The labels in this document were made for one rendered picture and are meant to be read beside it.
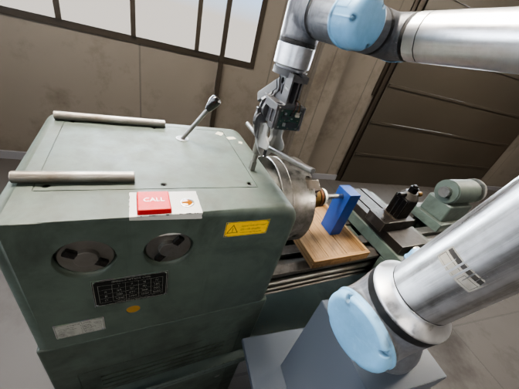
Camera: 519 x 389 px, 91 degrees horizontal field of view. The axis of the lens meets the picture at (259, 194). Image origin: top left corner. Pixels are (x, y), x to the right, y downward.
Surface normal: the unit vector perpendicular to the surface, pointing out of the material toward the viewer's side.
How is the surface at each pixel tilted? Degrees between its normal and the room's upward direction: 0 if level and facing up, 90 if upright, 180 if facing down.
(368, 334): 97
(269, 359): 0
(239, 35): 90
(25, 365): 0
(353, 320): 97
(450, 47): 112
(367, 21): 90
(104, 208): 0
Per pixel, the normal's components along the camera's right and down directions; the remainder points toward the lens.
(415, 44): -0.86, 0.42
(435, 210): -0.90, 0.03
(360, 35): 0.47, 0.57
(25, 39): 0.27, 0.59
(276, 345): 0.24, -0.80
